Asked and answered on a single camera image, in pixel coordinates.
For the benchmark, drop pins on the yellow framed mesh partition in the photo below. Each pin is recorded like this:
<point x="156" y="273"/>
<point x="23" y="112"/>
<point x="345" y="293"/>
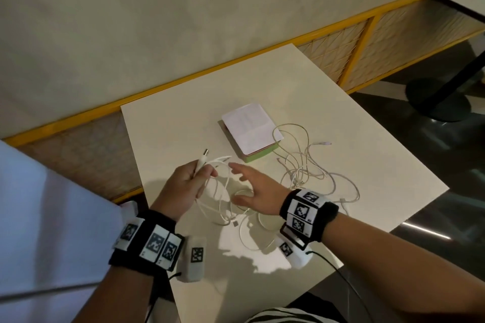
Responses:
<point x="409" y="42"/>

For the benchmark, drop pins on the person's right hand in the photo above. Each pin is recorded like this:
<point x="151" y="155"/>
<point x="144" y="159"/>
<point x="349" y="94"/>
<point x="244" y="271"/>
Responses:
<point x="265" y="194"/>

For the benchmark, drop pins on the person's right forearm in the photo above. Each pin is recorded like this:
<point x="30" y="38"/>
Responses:
<point x="398" y="269"/>

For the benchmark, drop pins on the black table pedestal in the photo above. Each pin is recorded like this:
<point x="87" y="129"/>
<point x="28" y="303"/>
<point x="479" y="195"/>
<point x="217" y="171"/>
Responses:
<point x="435" y="101"/>

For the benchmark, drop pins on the black white striped shirt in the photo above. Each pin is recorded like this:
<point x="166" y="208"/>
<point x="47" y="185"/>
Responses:
<point x="280" y="317"/>

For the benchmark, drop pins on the person's left forearm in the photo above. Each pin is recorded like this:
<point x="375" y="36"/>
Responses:
<point x="121" y="296"/>

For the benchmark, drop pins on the person's left hand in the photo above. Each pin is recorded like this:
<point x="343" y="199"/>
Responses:
<point x="182" y="190"/>

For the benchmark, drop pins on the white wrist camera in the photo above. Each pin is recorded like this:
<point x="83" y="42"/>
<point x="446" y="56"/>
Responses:
<point x="191" y="269"/>
<point x="299" y="258"/>

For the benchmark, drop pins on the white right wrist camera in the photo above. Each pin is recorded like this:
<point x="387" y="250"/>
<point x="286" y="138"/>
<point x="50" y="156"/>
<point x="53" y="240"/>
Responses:
<point x="299" y="258"/>

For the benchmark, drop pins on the white folded paper sheet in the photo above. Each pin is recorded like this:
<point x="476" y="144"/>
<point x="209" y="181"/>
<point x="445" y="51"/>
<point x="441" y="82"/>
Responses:
<point x="250" y="127"/>

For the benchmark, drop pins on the grey metal rod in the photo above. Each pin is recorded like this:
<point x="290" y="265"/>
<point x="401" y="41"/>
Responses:
<point x="45" y="292"/>

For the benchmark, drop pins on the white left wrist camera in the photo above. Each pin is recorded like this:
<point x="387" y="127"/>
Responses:
<point x="191" y="269"/>

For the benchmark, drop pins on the black left marker wristband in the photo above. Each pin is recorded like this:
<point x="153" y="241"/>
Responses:
<point x="125" y="260"/>

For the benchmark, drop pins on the person's black trousers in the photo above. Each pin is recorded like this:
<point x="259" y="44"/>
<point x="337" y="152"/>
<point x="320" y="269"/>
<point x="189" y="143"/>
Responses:
<point x="310" y="302"/>

